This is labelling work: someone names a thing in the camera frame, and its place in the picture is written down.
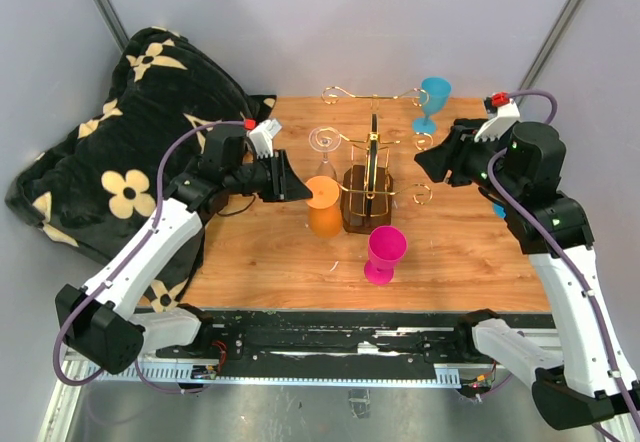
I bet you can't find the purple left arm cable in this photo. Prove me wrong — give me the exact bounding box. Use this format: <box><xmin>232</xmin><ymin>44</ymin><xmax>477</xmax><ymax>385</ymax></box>
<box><xmin>52</xmin><ymin>119</ymin><xmax>256</xmax><ymax>396</ymax></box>

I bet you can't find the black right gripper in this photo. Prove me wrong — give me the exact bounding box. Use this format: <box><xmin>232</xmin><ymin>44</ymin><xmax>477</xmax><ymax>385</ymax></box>
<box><xmin>414</xmin><ymin>124</ymin><xmax>524</xmax><ymax>204</ymax></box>

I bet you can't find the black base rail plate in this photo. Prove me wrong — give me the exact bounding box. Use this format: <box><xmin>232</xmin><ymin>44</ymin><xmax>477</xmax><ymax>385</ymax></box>
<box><xmin>134</xmin><ymin>306</ymin><xmax>556</xmax><ymax>383</ymax></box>

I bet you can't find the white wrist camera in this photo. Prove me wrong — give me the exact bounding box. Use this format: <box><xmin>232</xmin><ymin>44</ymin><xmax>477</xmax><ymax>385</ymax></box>
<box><xmin>474</xmin><ymin>92</ymin><xmax>520</xmax><ymax>142</ymax></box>
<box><xmin>248</xmin><ymin>119</ymin><xmax>282</xmax><ymax>159</ymax></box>

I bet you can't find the blue wine glass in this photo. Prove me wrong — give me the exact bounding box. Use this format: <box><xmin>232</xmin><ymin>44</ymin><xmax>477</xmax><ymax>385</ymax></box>
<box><xmin>412</xmin><ymin>77</ymin><xmax>452</xmax><ymax>135</ymax></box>
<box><xmin>492</xmin><ymin>203</ymin><xmax>506</xmax><ymax>219</ymax></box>

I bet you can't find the pink wine glass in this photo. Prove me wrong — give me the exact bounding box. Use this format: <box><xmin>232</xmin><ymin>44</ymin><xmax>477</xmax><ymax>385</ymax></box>
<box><xmin>364</xmin><ymin>226</ymin><xmax>408</xmax><ymax>285</ymax></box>

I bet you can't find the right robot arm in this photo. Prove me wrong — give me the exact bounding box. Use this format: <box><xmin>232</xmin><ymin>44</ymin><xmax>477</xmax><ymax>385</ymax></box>
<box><xmin>414</xmin><ymin>119</ymin><xmax>639</xmax><ymax>430</ymax></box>

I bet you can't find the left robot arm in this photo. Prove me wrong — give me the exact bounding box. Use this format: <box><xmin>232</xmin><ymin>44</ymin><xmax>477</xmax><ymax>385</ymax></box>
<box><xmin>53</xmin><ymin>119</ymin><xmax>312</xmax><ymax>380</ymax></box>

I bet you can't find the gold wine glass rack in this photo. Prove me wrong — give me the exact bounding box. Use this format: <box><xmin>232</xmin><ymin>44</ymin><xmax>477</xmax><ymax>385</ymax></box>
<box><xmin>314</xmin><ymin>85</ymin><xmax>436</xmax><ymax>236</ymax></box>

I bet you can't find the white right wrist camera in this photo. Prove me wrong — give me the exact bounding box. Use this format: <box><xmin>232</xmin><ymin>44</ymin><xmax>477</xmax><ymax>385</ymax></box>
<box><xmin>474</xmin><ymin>92</ymin><xmax>520</xmax><ymax>142</ymax></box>

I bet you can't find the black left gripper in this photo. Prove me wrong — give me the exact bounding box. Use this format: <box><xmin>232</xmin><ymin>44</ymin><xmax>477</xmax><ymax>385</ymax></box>
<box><xmin>226</xmin><ymin>149</ymin><xmax>314</xmax><ymax>203</ymax></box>

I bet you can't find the orange wine glass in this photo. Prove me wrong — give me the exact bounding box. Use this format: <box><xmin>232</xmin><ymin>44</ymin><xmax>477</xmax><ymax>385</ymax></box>
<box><xmin>306</xmin><ymin>176</ymin><xmax>342</xmax><ymax>238</ymax></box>

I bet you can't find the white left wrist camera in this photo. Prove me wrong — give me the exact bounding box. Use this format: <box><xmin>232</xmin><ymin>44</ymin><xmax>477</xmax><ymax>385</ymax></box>
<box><xmin>248</xmin><ymin>119</ymin><xmax>282</xmax><ymax>159</ymax></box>

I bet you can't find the black floral blanket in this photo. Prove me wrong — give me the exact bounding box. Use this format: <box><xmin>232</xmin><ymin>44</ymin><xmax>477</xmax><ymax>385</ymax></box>
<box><xmin>4</xmin><ymin>26</ymin><xmax>278</xmax><ymax>313</ymax></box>

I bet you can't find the clear wine glass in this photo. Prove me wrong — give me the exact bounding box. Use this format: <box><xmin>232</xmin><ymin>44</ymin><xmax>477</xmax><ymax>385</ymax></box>
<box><xmin>309</xmin><ymin>126</ymin><xmax>342</xmax><ymax>180</ymax></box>

